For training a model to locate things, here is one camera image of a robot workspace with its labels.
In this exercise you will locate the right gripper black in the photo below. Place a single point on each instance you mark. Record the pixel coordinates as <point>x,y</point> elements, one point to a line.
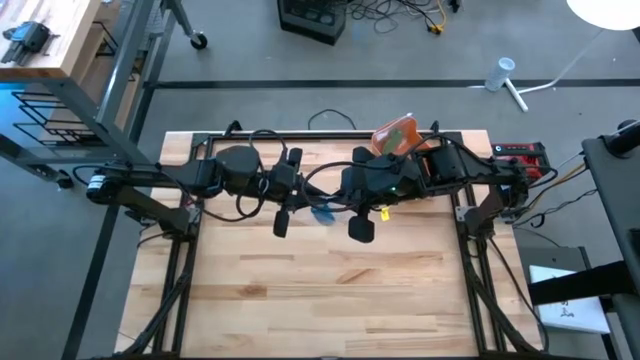
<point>357,185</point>

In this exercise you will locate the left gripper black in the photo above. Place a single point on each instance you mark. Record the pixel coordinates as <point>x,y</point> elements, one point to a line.
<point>287,205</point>

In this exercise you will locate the blue elastic bandage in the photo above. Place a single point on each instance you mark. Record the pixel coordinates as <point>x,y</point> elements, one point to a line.
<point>322,216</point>

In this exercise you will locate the green elastic bandage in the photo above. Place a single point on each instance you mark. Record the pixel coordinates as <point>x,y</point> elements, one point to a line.
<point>393,142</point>

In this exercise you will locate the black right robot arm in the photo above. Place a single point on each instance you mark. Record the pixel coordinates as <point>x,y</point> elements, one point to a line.
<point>450,165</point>

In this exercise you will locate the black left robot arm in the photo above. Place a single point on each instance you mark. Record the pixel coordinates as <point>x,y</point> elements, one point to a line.
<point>240,165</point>

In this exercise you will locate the orange plastic bin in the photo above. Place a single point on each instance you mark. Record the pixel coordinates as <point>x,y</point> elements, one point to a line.
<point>400,135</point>

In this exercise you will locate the black equipment box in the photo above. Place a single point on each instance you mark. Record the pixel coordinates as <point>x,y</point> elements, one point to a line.
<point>310,25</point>

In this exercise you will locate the red and black toolbox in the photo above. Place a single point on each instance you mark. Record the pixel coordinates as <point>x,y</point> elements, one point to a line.
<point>520,150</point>

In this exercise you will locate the black caster wheel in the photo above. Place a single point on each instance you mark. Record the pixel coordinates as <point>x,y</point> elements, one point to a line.
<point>199,41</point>

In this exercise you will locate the white cylinder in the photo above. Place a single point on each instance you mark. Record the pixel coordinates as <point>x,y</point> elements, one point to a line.
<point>500,74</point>

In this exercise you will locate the white lamp stand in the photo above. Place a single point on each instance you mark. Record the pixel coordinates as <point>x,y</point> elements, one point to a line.
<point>515,95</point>

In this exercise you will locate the grey box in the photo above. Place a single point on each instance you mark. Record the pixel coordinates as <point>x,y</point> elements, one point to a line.
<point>545,257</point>

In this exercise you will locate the wooden workbench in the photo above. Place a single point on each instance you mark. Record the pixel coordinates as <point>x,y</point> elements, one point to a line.
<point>122,65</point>

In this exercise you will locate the black table foot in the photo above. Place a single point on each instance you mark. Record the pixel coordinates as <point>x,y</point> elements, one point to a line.
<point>64,179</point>

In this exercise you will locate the white paper sheet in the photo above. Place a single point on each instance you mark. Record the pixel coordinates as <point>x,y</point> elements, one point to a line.
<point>575,312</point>

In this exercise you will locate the black cart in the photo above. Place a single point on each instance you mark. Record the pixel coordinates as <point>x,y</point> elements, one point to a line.
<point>620,200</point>

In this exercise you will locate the wooden side table top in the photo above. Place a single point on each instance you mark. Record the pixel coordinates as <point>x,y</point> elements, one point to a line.
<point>60,40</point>

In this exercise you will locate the black device on side table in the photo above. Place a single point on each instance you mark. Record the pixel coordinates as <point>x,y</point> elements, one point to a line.
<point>27,37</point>

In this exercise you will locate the white lamp shade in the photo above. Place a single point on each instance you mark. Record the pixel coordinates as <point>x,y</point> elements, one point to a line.
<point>605,12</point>

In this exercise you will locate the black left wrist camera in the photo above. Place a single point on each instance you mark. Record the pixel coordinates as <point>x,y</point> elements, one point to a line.
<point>282,179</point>

